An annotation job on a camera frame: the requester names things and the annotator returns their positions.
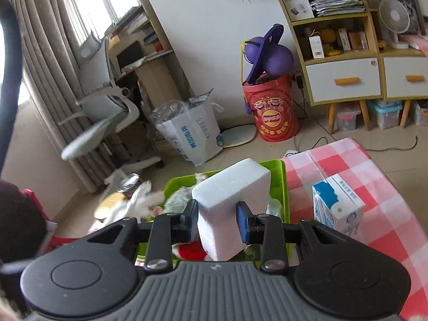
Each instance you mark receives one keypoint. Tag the beige curtain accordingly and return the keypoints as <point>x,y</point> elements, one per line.
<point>43,73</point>

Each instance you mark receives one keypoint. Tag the low wooden drawer cabinet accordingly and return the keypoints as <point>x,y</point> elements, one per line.
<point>408,77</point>

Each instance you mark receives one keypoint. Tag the pink plush doll blue dress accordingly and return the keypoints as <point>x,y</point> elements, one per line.
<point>143,200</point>

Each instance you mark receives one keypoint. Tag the brown box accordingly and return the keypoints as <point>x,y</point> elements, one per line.
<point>357,40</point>

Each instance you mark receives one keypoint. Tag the red white checkered tablecloth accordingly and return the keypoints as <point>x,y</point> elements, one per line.
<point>384,190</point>

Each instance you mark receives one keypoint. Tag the white power strip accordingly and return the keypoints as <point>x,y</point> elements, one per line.
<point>291,152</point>

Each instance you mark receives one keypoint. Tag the white floor scale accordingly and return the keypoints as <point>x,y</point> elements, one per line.
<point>239,135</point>

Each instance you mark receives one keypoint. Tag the purple jumping ball toy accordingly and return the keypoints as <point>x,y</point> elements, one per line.
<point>277,60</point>

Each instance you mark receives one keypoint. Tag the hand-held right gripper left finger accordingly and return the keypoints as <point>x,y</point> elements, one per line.
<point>191,219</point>

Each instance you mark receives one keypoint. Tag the blue white milk carton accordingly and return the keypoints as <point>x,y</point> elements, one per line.
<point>337,207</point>

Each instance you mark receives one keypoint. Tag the red printed barrel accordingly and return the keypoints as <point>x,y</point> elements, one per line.
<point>274,110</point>

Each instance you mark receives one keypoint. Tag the white printed box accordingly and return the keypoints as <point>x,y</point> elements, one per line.
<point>297,3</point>

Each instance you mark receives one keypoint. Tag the burger plush toy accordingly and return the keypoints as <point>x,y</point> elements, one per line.
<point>190,252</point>

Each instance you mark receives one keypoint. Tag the white shopping bag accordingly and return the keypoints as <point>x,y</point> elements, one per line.
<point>194,133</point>

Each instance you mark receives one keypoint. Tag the small white desk fan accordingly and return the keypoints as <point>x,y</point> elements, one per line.
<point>393,15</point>

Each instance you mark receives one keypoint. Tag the white foam block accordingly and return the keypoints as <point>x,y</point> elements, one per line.
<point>227,190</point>

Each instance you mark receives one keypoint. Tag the cookie jar gold lid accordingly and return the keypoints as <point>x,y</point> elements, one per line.
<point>110,205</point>

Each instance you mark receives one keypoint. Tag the black wall charger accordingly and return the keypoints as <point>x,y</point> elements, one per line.
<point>298,81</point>

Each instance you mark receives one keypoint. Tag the clear storage box blue lid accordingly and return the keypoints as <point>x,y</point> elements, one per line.
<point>384,113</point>

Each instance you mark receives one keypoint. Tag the wooden desk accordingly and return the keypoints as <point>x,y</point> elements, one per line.
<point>160,77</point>

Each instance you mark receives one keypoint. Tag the green drink can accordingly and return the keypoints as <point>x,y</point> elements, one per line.
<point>130,182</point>

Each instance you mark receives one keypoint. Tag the yellow toy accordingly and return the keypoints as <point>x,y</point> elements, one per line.
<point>329,40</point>

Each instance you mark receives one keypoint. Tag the stack of papers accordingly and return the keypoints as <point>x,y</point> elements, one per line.
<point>337,3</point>

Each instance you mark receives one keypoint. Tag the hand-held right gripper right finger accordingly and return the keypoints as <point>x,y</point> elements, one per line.
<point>243,222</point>

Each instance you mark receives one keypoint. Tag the clear storage box pink contents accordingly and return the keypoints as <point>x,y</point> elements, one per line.
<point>347,117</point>

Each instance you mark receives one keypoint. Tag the small white box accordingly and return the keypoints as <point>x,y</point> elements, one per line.
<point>316,46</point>

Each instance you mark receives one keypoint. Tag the green plastic box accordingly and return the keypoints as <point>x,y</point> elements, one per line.
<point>277,180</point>

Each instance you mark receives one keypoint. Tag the framed picture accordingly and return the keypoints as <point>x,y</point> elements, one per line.
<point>413,10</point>

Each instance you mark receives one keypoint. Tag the tall wooden shelf cabinet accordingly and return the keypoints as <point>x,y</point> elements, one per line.
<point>344,77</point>

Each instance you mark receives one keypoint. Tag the dark brown cloth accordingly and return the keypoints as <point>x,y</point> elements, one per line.
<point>20,220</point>

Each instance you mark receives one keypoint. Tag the red stool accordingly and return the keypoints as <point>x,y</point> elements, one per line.
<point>57,237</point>

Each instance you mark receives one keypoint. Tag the grey office chair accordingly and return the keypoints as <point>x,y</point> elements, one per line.
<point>107,107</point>

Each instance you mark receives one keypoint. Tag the black monitor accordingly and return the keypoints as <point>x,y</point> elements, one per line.
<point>129,55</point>

